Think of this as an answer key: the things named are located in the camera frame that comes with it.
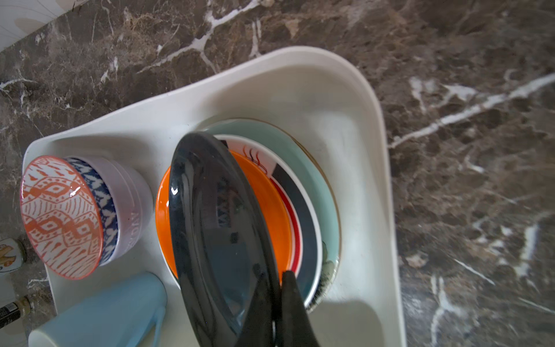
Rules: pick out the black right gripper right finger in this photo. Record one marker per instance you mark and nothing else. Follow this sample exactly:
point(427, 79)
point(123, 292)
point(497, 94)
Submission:
point(294, 328)

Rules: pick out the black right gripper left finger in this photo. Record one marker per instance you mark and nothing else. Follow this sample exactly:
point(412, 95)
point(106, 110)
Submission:
point(258, 325)

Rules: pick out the white green rimmed plate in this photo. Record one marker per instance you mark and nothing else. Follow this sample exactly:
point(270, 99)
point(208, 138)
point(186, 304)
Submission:
point(307, 262)

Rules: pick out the black plate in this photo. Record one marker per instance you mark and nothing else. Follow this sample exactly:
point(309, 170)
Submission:
point(221, 244)

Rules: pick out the orange plate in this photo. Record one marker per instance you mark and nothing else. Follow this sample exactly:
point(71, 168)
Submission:
point(276, 212)

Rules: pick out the light blue ceramic mug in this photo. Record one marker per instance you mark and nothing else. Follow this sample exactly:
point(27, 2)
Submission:
point(122, 315)

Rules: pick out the mint green flower plate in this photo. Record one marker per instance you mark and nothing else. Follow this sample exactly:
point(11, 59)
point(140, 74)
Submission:
point(313, 181)

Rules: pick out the lavender ceramic bowl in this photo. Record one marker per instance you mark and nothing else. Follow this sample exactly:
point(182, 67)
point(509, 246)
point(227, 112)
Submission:
point(133, 200)

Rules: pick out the red patterned bowl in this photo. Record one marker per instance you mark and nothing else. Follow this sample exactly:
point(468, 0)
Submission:
point(69, 215)

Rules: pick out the white plastic bin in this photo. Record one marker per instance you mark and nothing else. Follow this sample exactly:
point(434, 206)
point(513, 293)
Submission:
point(330, 113)

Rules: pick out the small dark cap bottle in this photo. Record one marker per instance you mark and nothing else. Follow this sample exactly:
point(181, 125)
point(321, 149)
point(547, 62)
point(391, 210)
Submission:
point(14, 311)

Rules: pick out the green label drink bottle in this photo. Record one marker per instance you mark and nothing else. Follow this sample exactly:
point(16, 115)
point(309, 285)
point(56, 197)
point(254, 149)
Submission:
point(13, 255)

